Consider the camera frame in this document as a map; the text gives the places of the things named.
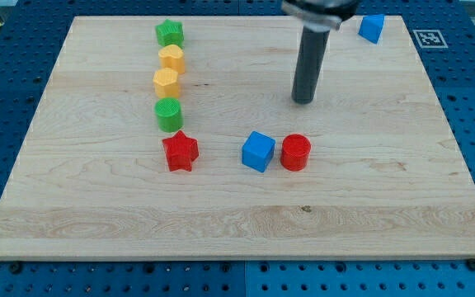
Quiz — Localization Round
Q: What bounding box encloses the wooden board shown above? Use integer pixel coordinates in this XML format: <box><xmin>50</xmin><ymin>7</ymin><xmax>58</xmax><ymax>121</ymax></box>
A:
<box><xmin>0</xmin><ymin>16</ymin><xmax>475</xmax><ymax>261</ymax></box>

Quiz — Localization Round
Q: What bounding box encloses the green cylinder block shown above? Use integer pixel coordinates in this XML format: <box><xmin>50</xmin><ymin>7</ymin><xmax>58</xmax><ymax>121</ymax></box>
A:
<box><xmin>154</xmin><ymin>97</ymin><xmax>183</xmax><ymax>133</ymax></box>

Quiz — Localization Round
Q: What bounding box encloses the white fiducial marker tag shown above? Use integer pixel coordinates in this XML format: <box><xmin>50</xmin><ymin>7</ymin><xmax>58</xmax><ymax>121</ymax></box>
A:
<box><xmin>413</xmin><ymin>29</ymin><xmax>448</xmax><ymax>49</ymax></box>

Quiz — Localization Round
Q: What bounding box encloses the yellow hexagon block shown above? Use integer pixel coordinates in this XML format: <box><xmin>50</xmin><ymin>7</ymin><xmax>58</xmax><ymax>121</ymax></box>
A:
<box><xmin>153</xmin><ymin>68</ymin><xmax>181</xmax><ymax>98</ymax></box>

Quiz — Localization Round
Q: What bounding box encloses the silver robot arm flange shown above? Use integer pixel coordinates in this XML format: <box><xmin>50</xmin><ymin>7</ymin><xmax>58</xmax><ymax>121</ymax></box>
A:
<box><xmin>281</xmin><ymin>0</ymin><xmax>361</xmax><ymax>32</ymax></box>

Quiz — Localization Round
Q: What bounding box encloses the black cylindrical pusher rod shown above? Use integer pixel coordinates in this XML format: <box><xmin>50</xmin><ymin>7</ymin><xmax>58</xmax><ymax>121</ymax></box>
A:
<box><xmin>291</xmin><ymin>26</ymin><xmax>330</xmax><ymax>105</ymax></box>

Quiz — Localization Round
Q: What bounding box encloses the red star block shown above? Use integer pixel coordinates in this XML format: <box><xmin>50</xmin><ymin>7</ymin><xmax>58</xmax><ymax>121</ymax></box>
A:
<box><xmin>162</xmin><ymin>130</ymin><xmax>200</xmax><ymax>172</ymax></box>

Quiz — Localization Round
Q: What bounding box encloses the green star block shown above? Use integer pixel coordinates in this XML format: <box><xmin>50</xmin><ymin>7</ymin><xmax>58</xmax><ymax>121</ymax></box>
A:
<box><xmin>155</xmin><ymin>19</ymin><xmax>185</xmax><ymax>48</ymax></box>

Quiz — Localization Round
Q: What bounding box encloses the blue triangle block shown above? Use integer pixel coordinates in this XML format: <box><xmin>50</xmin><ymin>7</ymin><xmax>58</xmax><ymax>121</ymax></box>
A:
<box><xmin>358</xmin><ymin>14</ymin><xmax>385</xmax><ymax>44</ymax></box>

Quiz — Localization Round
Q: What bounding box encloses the blue cube block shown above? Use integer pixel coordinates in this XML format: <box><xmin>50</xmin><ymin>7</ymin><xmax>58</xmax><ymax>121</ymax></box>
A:
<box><xmin>242</xmin><ymin>131</ymin><xmax>275</xmax><ymax>172</ymax></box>

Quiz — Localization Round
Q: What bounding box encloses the red cylinder block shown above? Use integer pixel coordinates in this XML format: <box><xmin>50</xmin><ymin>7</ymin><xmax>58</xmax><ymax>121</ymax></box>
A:
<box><xmin>280</xmin><ymin>134</ymin><xmax>312</xmax><ymax>172</ymax></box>

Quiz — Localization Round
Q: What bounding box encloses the yellow heart block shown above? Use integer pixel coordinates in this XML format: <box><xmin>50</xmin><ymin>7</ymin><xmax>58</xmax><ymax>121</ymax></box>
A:
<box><xmin>158</xmin><ymin>45</ymin><xmax>186</xmax><ymax>74</ymax></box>

